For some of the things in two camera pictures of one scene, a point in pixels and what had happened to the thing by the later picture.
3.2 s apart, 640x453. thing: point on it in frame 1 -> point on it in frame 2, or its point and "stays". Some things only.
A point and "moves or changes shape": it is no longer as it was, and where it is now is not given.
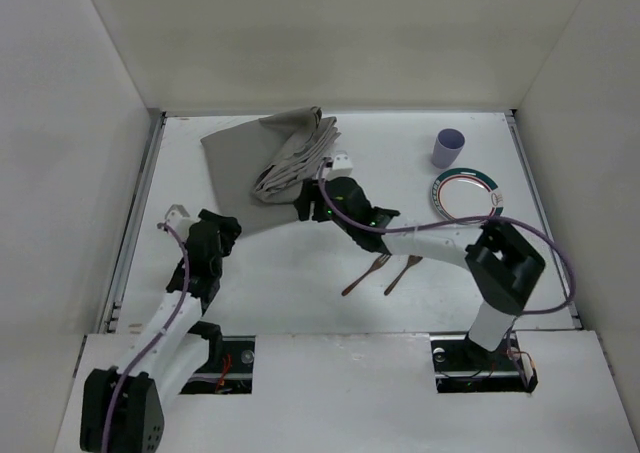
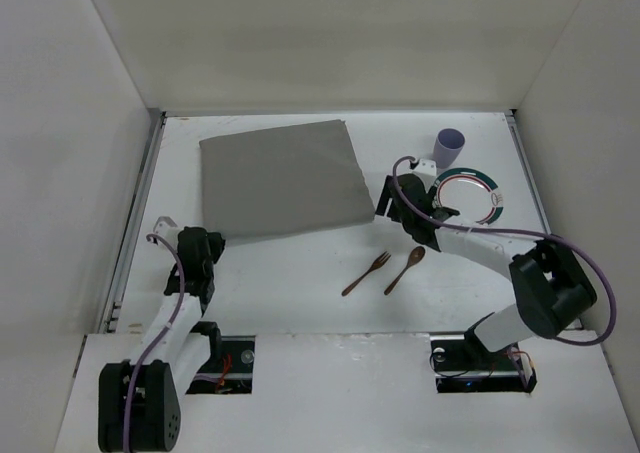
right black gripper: (307, 201) -> (388, 199)
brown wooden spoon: (412, 259) stays
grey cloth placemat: (256, 166) moves or changes shape
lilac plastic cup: (447, 147) stays
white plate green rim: (461, 193) stays
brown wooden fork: (380, 260) stays
